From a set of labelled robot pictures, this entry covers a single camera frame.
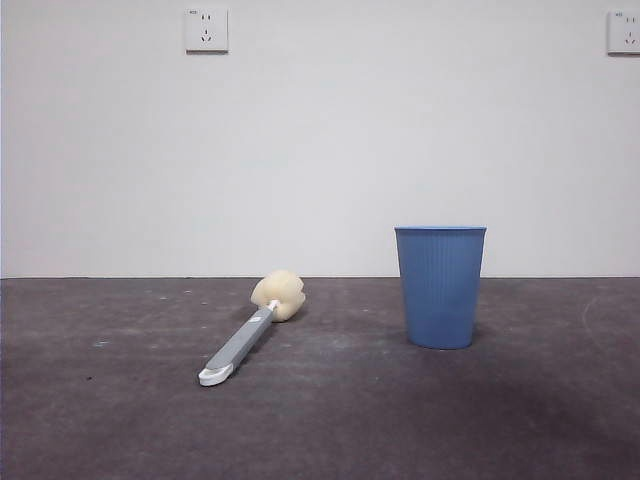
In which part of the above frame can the blue ribbed plastic cup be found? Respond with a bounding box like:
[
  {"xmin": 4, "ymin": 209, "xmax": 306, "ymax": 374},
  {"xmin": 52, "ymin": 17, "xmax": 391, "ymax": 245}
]
[{"xmin": 393, "ymin": 225, "xmax": 489, "ymax": 350}]

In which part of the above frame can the white wall socket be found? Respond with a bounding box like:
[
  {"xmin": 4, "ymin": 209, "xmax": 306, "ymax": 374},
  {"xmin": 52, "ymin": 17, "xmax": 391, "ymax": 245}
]
[
  {"xmin": 185, "ymin": 7, "xmax": 230, "ymax": 55},
  {"xmin": 606, "ymin": 10, "xmax": 640, "ymax": 56}
]

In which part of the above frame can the grey-handled sponge cup brush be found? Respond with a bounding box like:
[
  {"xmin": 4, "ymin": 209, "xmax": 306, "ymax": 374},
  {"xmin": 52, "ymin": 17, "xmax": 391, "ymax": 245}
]
[{"xmin": 197, "ymin": 268, "xmax": 308, "ymax": 387}]

